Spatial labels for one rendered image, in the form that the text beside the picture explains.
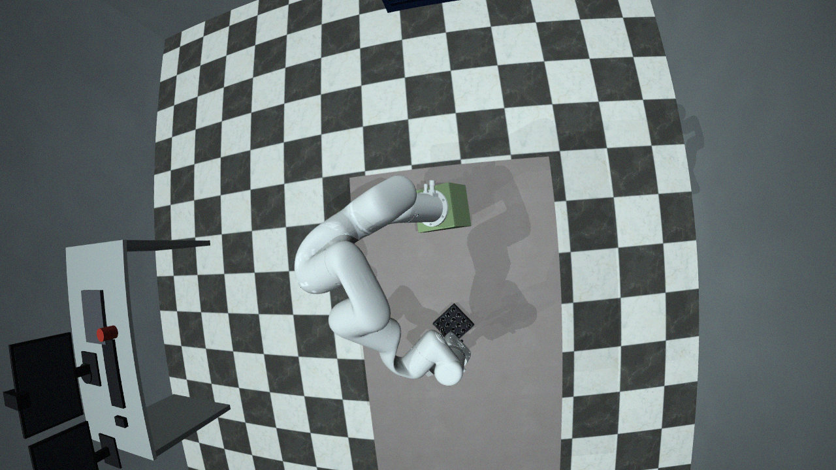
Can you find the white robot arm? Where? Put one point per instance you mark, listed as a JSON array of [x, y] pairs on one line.
[[367, 310]]

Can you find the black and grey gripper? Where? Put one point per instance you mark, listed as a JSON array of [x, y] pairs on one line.
[[452, 339]]

